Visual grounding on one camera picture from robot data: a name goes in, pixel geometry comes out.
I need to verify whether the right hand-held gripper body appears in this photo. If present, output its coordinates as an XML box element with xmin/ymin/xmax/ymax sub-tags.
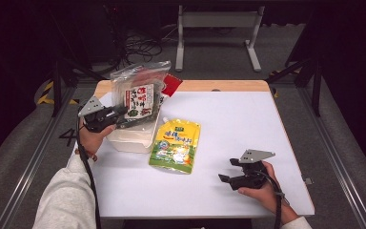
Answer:
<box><xmin>231</xmin><ymin>149</ymin><xmax>276</xmax><ymax>192</ymax></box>

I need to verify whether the person's right hand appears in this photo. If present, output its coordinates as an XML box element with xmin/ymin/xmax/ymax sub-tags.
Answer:
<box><xmin>236</xmin><ymin>161</ymin><xmax>293</xmax><ymax>215</ymax></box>

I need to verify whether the person's left hand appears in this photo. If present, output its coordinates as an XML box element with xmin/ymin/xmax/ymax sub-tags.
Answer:
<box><xmin>78</xmin><ymin>116</ymin><xmax>117</xmax><ymax>159</ymax></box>

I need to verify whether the tangle of black floor cables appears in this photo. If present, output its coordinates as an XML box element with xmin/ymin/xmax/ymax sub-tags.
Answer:
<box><xmin>112</xmin><ymin>30</ymin><xmax>164</xmax><ymax>70</ymax></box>

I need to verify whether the white table mat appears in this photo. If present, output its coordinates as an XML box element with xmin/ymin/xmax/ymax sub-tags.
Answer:
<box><xmin>66</xmin><ymin>91</ymin><xmax>315</xmax><ymax>219</ymax></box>

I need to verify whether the yellow black hazard tape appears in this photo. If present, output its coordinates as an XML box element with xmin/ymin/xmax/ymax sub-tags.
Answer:
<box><xmin>36</xmin><ymin>80</ymin><xmax>80</xmax><ymax>106</ymax></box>

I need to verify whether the clear bag of dried seaweed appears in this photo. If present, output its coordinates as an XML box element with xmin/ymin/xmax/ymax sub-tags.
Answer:
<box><xmin>110</xmin><ymin>60</ymin><xmax>173</xmax><ymax>130</ymax></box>

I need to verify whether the yellow spout pouch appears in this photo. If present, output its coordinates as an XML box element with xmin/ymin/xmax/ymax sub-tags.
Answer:
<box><xmin>148</xmin><ymin>115</ymin><xmax>202</xmax><ymax>176</ymax></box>

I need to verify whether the white plastic storage box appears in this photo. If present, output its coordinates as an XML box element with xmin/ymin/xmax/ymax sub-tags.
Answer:
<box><xmin>106</xmin><ymin>91</ymin><xmax>163</xmax><ymax>155</ymax></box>

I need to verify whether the red snack packet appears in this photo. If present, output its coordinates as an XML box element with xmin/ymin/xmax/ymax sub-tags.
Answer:
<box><xmin>159</xmin><ymin>73</ymin><xmax>184</xmax><ymax>106</ymax></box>

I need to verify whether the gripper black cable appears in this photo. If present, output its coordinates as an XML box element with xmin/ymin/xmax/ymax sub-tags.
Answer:
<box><xmin>75</xmin><ymin>115</ymin><xmax>103</xmax><ymax>229</ymax></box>
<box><xmin>256</xmin><ymin>169</ymin><xmax>284</xmax><ymax>229</ymax></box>

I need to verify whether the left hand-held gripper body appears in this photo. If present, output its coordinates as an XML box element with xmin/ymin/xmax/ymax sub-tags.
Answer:
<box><xmin>77</xmin><ymin>94</ymin><xmax>120</xmax><ymax>134</ymax></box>

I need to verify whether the white metal stand frame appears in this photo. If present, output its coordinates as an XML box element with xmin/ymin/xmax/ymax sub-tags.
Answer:
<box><xmin>174</xmin><ymin>4</ymin><xmax>266</xmax><ymax>73</ymax></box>

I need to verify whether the aluminium floor rail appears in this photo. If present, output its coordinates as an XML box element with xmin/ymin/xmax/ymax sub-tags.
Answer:
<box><xmin>296</xmin><ymin>85</ymin><xmax>366</xmax><ymax>229</ymax></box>
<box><xmin>0</xmin><ymin>85</ymin><xmax>79</xmax><ymax>229</ymax></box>

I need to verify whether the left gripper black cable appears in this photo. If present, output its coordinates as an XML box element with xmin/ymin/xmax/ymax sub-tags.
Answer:
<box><xmin>75</xmin><ymin>115</ymin><xmax>103</xmax><ymax>229</ymax></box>

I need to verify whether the red bead bracelet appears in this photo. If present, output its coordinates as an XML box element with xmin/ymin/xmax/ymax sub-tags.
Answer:
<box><xmin>83</xmin><ymin>148</ymin><xmax>98</xmax><ymax>162</ymax></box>

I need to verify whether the black metal stand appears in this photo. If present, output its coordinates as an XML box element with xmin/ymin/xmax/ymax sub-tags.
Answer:
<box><xmin>264</xmin><ymin>56</ymin><xmax>324</xmax><ymax>117</ymax></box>
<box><xmin>48</xmin><ymin>56</ymin><xmax>107</xmax><ymax>117</ymax></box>

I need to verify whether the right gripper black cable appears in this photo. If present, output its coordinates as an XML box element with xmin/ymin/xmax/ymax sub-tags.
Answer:
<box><xmin>256</xmin><ymin>169</ymin><xmax>284</xmax><ymax>229</ymax></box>

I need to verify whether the wooden table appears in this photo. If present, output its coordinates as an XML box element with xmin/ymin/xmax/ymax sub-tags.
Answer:
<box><xmin>66</xmin><ymin>79</ymin><xmax>315</xmax><ymax>220</ymax></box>

